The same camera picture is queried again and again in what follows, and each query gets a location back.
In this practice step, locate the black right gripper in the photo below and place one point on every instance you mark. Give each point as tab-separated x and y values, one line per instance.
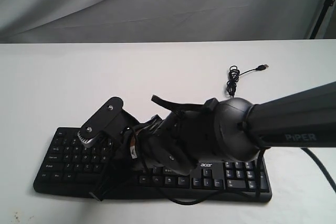
168	142

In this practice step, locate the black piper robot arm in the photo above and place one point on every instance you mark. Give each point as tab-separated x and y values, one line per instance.
233	130

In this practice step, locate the black acer keyboard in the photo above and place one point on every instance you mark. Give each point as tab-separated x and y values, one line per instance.
71	170

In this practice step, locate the grey backdrop cloth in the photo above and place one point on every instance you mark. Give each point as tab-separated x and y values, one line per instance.
85	21

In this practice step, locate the black stand pole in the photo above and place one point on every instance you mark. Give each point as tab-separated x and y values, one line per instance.
321	25

